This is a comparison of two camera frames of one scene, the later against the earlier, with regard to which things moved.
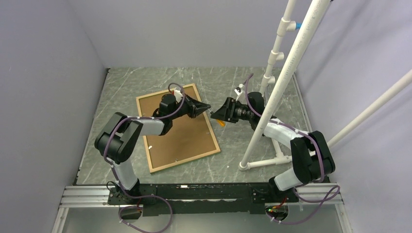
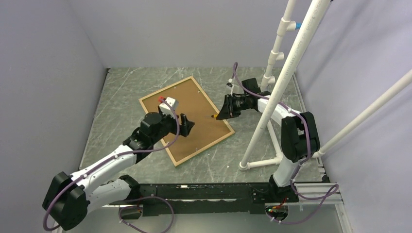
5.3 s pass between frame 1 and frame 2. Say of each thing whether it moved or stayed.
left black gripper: moved
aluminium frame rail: stayed
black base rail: stayed
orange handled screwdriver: moved
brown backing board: moved
